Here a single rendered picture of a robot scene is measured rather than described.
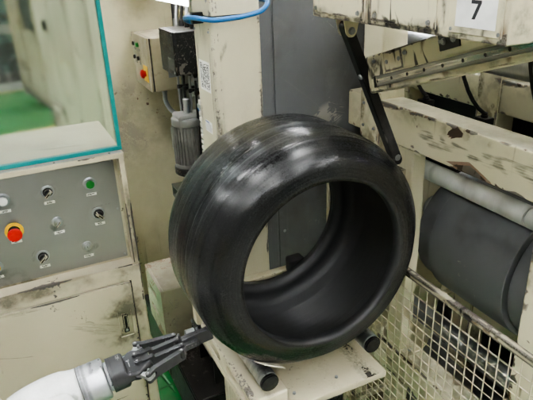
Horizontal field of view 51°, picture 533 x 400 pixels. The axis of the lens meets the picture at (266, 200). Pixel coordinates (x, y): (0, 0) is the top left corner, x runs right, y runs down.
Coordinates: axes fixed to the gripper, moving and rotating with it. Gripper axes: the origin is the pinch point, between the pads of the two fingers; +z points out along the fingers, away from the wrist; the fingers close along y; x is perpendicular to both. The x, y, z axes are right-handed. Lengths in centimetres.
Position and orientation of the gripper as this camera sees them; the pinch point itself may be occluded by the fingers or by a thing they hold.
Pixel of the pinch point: (197, 337)
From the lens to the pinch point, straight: 131.7
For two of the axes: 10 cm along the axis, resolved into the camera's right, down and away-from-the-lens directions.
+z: 8.9, -3.3, 3.3
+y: -4.4, -3.5, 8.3
